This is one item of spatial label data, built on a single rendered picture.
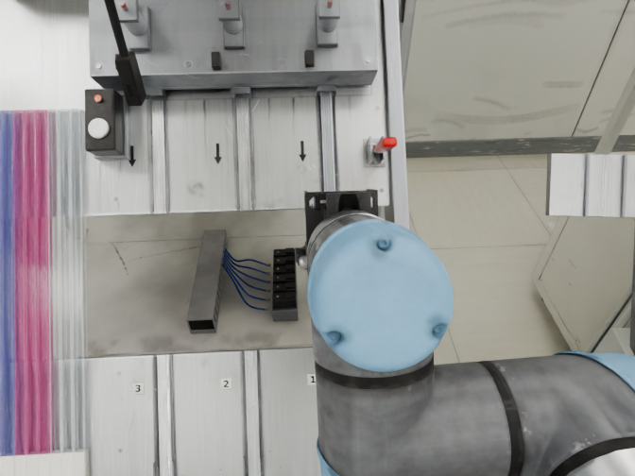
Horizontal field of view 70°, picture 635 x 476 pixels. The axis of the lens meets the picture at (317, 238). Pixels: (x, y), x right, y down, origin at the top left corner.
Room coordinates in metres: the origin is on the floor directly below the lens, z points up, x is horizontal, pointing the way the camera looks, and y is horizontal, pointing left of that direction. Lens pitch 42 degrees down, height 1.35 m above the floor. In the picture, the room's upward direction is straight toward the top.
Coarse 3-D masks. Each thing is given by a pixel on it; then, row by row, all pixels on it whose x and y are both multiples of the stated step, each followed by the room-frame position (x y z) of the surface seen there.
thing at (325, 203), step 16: (304, 192) 0.36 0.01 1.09; (320, 192) 0.35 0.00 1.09; (336, 192) 0.35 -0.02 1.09; (352, 192) 0.35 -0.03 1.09; (368, 192) 0.31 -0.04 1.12; (304, 208) 0.37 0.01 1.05; (320, 208) 0.35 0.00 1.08; (336, 208) 0.30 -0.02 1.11; (352, 208) 0.30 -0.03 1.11; (368, 208) 0.30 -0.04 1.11
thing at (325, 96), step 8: (320, 96) 0.56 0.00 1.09; (328, 96) 0.56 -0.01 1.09; (320, 104) 0.56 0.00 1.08; (328, 104) 0.55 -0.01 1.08; (328, 112) 0.55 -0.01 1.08; (328, 120) 0.54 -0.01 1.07; (328, 128) 0.53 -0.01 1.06; (328, 136) 0.52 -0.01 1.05; (328, 144) 0.52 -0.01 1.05; (328, 152) 0.51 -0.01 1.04; (328, 160) 0.50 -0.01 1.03; (328, 168) 0.49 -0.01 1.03; (328, 176) 0.49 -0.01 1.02; (328, 184) 0.48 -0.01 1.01
